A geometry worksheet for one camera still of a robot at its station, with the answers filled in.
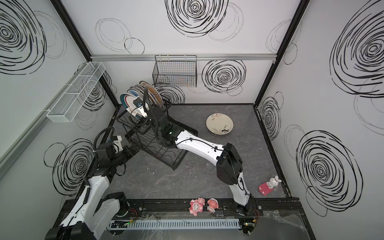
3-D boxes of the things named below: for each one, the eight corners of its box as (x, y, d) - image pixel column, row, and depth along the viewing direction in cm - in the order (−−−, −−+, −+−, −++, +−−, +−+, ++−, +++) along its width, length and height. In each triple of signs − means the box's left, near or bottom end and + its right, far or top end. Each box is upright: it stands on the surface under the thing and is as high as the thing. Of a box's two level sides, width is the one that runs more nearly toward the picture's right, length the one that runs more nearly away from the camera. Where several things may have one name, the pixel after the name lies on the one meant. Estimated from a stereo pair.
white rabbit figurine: (269, 191, 81) (276, 186, 74) (263, 184, 83) (270, 179, 76) (274, 185, 83) (282, 180, 76) (268, 180, 85) (275, 174, 78)
